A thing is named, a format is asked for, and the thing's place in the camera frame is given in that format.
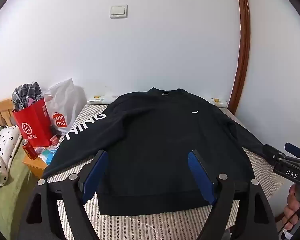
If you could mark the striped mattress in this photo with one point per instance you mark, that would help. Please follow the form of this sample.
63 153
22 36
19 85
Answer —
140 225

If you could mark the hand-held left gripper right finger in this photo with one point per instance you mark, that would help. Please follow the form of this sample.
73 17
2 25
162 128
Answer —
200 175

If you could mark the blue carton box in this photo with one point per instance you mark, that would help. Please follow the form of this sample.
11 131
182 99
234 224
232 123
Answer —
50 156

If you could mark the pink cup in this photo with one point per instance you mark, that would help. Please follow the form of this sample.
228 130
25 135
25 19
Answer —
55 140

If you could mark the wooden nightstand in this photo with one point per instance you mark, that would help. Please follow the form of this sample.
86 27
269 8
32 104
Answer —
36 167

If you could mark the person's right hand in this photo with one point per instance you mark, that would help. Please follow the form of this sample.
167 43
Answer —
291 210

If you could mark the white plastic bag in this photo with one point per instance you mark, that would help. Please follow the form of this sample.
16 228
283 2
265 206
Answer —
62 97

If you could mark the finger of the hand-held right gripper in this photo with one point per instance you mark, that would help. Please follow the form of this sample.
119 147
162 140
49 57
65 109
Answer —
293 150
272 152

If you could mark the red paper bag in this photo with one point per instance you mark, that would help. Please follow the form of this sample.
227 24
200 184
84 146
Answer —
32 122

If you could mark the wooden headboard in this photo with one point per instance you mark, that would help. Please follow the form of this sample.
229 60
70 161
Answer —
2 112

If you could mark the grey plaid cloth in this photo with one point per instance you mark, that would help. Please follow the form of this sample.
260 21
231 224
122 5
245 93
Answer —
27 92

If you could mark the red drink can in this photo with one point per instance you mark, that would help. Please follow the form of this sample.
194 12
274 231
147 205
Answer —
28 151

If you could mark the white floral pillow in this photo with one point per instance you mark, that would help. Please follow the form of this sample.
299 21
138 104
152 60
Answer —
5 140

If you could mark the brown wooden door frame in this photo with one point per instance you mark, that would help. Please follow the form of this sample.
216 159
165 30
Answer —
243 42

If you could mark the green blanket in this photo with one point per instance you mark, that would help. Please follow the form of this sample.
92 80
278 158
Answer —
12 192

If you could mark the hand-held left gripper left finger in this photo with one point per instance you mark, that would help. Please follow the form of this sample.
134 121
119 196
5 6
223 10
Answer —
96 175

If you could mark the black sweatshirt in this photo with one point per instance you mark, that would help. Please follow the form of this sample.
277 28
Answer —
155 135

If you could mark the white light switch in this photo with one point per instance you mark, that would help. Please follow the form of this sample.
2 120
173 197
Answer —
118 11

